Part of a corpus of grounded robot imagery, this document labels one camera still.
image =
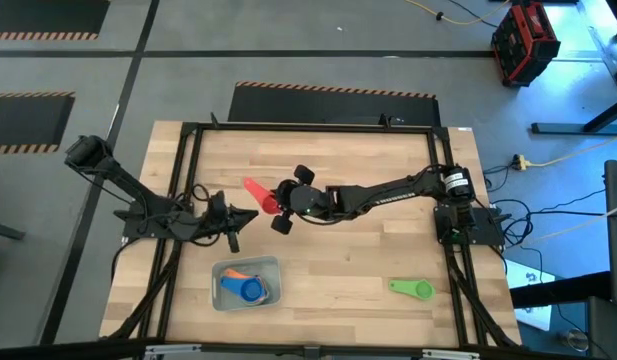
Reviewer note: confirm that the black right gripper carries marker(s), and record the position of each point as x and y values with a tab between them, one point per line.
310	200

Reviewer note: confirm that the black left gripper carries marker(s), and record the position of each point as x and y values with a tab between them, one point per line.
219	222

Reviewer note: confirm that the pink measuring cup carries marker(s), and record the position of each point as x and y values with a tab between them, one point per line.
258	192

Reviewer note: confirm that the orange measuring cup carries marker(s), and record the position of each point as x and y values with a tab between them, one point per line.
233	273

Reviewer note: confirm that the blue measuring cup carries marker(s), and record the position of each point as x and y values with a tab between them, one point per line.
238	287

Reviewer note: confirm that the green measuring cup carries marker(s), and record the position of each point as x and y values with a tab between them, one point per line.
420	290

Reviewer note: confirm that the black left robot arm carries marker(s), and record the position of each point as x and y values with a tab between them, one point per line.
133	192

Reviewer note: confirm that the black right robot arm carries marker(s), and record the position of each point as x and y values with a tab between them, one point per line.
388	192

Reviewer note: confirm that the pale grey plastic basket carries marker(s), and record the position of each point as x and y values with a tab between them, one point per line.
273	267

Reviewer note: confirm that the black mat with hazard stripe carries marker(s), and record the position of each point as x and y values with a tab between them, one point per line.
23	120
333	107
43	15

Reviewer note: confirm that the grey chair leg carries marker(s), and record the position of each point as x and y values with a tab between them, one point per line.
5	231

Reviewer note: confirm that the yellow plug block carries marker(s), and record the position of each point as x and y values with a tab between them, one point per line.
521	161

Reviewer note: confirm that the red and black toolbox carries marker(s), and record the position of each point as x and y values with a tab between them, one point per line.
525	42

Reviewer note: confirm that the black bar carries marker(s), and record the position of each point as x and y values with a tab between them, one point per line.
558	292

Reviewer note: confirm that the black desk leg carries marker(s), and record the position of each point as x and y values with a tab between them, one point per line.
578	128

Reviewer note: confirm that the round metal can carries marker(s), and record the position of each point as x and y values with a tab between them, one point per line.
574	340

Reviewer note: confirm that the black aluminium table frame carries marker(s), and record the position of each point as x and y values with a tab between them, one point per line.
313	127

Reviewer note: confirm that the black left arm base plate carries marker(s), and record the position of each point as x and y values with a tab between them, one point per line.
138	227

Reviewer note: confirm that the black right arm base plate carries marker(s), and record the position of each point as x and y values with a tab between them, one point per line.
488	230

